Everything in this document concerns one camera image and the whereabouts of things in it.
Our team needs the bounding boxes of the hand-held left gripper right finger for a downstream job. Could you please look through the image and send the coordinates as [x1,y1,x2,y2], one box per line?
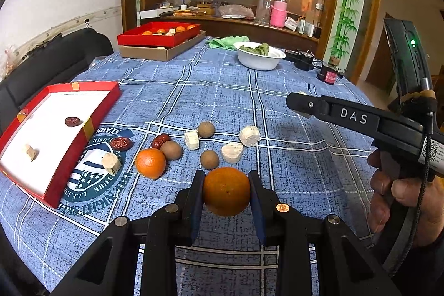
[247,170,403,296]

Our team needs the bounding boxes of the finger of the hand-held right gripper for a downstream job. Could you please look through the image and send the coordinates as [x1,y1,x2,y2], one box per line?
[286,92,328,120]

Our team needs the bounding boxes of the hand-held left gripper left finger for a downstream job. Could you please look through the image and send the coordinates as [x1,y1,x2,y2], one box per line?
[49,170,209,296]

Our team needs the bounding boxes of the red tray with white inside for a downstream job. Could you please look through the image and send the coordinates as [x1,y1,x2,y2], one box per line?
[0,81,121,210]

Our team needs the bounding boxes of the person's right hand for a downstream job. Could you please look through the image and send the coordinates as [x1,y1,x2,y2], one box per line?
[367,150,444,249]

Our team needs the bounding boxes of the dark red small jar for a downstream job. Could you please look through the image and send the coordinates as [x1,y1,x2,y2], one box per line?
[317,63,344,84]

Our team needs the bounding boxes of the black device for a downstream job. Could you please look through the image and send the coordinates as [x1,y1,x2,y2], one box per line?
[285,50,316,72]

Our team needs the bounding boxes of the blue plaid tablecloth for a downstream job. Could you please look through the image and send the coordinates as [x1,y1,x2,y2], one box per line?
[0,36,382,293]

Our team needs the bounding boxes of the white bowl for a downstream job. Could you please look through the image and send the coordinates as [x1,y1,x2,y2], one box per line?
[233,41,286,71]

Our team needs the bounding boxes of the white candy upper right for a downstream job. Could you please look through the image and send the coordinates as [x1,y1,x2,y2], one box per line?
[239,125,261,147]

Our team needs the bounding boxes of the green leaves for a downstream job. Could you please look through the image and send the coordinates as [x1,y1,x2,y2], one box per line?
[240,43,270,56]

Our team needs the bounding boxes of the pink bottle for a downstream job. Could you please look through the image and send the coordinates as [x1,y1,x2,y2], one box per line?
[271,0,288,28]

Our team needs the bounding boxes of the green cloth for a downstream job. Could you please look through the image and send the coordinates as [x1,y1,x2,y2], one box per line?
[207,35,250,50]

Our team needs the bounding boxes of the glass jar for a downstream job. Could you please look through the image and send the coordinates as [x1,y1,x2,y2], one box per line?
[256,0,273,23]

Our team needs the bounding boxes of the bamboo painted panel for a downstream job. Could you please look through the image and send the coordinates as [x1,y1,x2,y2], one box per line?
[326,0,377,75]

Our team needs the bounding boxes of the pink plastic bag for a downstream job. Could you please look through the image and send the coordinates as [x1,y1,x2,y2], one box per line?
[218,5,254,19]

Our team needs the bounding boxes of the brown cardboard box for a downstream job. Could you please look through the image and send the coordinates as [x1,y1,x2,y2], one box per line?
[120,30,207,62]

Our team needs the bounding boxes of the white candy in box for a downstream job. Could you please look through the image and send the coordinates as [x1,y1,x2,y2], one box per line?
[21,144,39,162]

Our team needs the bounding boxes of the red tray on cardboard box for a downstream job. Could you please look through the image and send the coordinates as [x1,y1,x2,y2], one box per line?
[117,22,202,47]

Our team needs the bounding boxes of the white flat box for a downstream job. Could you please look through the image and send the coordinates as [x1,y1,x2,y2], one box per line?
[140,8,174,19]

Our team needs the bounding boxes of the black sofa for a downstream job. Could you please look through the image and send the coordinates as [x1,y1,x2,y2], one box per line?
[0,28,114,116]

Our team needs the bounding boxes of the black braided cable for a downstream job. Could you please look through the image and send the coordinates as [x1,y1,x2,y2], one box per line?
[390,88,436,279]

